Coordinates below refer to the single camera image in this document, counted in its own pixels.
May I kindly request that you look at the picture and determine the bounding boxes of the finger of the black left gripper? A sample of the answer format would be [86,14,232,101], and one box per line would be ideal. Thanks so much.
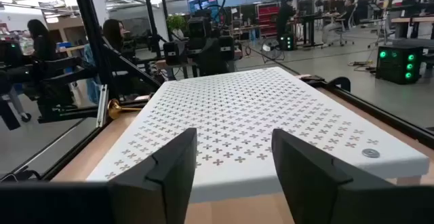
[218,35,235,62]
[163,41,186,66]

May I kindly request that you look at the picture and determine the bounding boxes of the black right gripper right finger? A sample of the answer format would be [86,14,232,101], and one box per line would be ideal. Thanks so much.
[271,128,434,224]

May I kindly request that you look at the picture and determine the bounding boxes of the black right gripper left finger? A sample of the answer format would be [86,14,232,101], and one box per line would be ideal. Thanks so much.
[0,128,198,224]

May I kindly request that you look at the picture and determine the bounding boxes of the gold brass candlestick holder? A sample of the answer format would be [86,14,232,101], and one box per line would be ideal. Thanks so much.
[107,98,143,120]

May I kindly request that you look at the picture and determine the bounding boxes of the green leafy room plant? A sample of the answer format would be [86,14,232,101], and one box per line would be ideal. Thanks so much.
[165,14,187,40]

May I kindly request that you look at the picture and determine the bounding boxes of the blue lit monitor screen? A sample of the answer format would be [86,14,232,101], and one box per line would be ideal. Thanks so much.
[187,0,220,18]

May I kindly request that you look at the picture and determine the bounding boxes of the round floor fan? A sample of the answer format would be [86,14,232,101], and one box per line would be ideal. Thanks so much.
[260,37,285,64]

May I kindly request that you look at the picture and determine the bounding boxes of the red tool cabinet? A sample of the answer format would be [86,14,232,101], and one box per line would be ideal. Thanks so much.
[256,2,281,37]

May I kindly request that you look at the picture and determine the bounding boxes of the small black computer green lights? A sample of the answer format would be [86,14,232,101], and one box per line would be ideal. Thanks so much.
[278,33,296,52]

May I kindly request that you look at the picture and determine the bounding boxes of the small silver round washer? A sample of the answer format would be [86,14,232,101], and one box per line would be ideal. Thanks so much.
[361,148,381,159]

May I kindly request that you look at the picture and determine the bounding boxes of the person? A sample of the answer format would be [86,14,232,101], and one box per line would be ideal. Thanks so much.
[321,0,356,45]
[102,18,136,54]
[276,0,298,40]
[26,18,58,62]

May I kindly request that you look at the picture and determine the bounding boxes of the white perforated metal shelf riser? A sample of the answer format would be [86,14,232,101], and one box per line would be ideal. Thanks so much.
[86,67,431,204]

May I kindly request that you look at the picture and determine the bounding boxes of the blue chair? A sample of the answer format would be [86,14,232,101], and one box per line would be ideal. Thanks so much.
[83,43,102,105]

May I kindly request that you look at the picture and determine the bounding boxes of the grey office chair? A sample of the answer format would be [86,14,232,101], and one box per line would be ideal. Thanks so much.
[334,5,359,47]

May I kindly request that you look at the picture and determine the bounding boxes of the large black computer green lights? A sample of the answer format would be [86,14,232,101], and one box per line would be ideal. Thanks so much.
[375,44,424,85]

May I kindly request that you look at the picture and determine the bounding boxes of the wooden desk black legs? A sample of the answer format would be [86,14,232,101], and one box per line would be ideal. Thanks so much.
[389,15,434,40]

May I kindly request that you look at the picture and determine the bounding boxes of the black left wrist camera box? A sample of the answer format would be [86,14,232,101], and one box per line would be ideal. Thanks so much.
[188,15,213,39]

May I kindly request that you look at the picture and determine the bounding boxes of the silver metal frame bracket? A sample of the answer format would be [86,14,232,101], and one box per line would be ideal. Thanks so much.
[96,83,109,128]

